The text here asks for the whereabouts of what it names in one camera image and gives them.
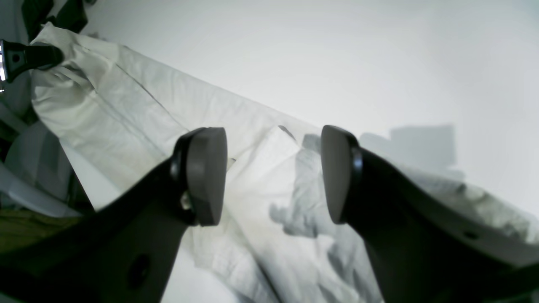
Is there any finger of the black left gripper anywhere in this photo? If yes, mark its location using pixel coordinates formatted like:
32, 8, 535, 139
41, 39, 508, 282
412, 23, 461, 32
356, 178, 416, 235
1, 40, 64, 82

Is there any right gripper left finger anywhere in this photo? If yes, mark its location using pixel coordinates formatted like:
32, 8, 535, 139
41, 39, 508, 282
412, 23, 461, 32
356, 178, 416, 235
1, 128, 227, 303

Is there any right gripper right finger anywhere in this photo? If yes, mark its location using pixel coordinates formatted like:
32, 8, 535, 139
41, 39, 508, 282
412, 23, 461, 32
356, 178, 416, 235
321, 125, 538, 303

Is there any beige T-shirt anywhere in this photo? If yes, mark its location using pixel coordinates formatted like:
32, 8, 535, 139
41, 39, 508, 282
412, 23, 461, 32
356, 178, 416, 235
30, 22, 539, 303

